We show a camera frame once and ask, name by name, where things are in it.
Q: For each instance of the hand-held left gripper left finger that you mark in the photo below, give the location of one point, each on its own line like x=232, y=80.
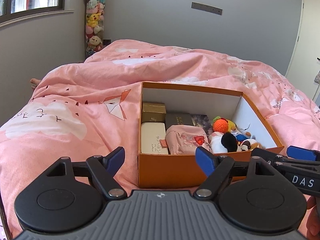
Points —
x=116, y=161

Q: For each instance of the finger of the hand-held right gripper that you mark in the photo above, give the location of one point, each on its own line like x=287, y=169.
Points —
x=287, y=161
x=302, y=153

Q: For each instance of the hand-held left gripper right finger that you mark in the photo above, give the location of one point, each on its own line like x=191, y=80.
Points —
x=203, y=162

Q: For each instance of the white plush with black ear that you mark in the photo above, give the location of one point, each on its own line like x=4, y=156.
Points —
x=217, y=142

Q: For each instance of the pink fabric pouch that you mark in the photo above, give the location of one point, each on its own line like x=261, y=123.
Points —
x=182, y=140

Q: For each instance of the orange cardboard box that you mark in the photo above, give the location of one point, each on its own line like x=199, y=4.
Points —
x=170, y=171

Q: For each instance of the brown hamster plush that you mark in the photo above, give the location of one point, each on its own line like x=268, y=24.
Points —
x=251, y=145

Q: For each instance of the orange crochet fruit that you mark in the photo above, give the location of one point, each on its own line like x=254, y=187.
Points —
x=220, y=125

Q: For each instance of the dark printed card pack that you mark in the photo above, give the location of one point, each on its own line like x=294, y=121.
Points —
x=201, y=121

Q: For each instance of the white glasses case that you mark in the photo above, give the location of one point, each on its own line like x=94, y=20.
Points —
x=152, y=137

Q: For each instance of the small doll plush blue outfit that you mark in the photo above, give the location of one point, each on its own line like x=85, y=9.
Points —
x=240, y=136

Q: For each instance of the yellow toy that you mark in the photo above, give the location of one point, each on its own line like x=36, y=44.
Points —
x=231, y=125

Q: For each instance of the grey box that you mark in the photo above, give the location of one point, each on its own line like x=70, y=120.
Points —
x=178, y=121

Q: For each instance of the gold box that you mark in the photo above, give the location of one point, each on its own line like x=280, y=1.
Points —
x=153, y=113

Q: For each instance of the person's right hand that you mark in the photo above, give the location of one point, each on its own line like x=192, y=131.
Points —
x=313, y=217

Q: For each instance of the pink printed blanket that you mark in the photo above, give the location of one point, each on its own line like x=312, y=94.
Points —
x=75, y=130

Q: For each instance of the small hanging pouch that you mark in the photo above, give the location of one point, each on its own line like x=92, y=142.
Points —
x=317, y=77

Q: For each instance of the white door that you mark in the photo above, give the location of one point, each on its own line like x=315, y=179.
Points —
x=307, y=30

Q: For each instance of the clear tube of plush toys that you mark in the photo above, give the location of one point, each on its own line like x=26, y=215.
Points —
x=95, y=17

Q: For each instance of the wall socket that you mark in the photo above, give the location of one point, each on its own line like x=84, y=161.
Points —
x=107, y=42

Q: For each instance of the grey wall plate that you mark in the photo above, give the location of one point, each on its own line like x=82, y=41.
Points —
x=207, y=8

